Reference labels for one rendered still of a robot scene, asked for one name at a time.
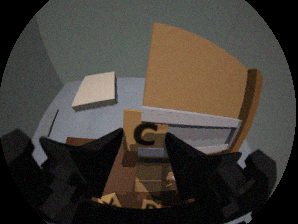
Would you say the beige flat square slab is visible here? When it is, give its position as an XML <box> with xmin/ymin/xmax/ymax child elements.
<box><xmin>72</xmin><ymin>72</ymin><xmax>116</xmax><ymax>112</ymax></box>

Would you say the grey flat plate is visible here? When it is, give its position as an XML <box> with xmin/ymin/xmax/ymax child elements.
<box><xmin>39</xmin><ymin>109</ymin><xmax>59</xmax><ymax>137</ymax></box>

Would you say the tan cardboard-coloured slanted board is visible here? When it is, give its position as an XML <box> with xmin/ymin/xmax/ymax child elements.
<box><xmin>134</xmin><ymin>22</ymin><xmax>263</xmax><ymax>192</ymax></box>

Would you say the brown tile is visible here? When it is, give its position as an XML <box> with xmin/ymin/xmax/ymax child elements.
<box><xmin>97</xmin><ymin>192</ymin><xmax>122</xmax><ymax>208</ymax></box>

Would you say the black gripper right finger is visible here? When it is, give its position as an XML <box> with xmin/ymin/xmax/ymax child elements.
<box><xmin>165</xmin><ymin>132</ymin><xmax>242</xmax><ymax>201</ymax></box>

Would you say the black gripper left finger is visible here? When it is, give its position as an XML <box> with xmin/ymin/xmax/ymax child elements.
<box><xmin>40</xmin><ymin>128</ymin><xmax>124</xmax><ymax>198</ymax></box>

